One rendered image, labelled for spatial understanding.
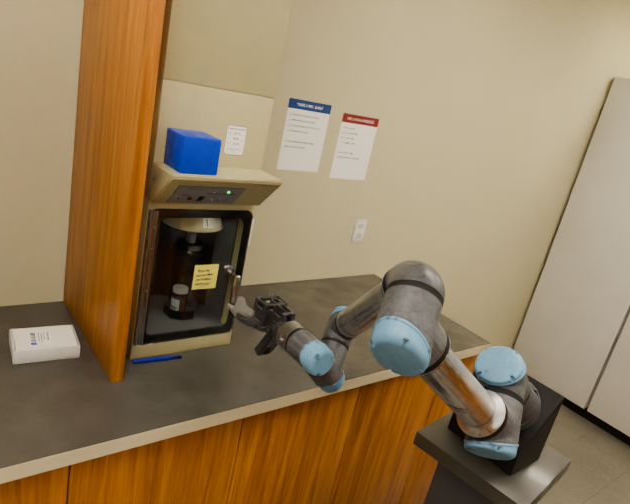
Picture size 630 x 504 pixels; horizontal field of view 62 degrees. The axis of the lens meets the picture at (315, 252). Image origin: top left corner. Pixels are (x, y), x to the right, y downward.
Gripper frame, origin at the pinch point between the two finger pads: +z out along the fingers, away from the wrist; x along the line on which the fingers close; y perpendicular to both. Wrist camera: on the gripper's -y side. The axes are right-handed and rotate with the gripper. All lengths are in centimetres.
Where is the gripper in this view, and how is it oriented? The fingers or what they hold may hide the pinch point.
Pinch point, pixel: (246, 305)
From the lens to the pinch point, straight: 152.0
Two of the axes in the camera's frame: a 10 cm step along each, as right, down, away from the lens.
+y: 2.1, -9.3, -3.1
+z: -6.0, -3.7, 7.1
